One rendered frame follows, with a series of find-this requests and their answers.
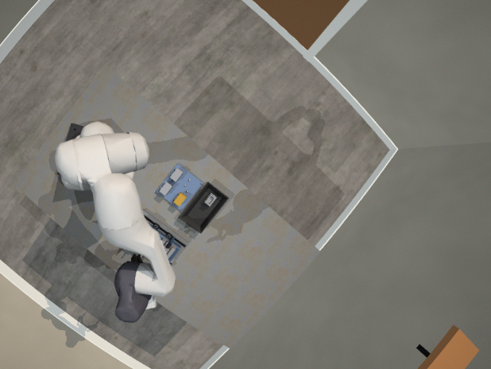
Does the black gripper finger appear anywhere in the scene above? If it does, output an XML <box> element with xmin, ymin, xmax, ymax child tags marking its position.
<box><xmin>131</xmin><ymin>254</ymin><xmax>143</xmax><ymax>263</ymax></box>

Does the yellow-orange block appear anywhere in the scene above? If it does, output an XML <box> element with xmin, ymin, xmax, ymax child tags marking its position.
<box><xmin>173</xmin><ymin>192</ymin><xmax>186</xmax><ymax>206</ymax></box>

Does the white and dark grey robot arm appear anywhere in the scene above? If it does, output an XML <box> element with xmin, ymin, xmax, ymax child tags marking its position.
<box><xmin>54</xmin><ymin>122</ymin><xmax>176</xmax><ymax>323</ymax></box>

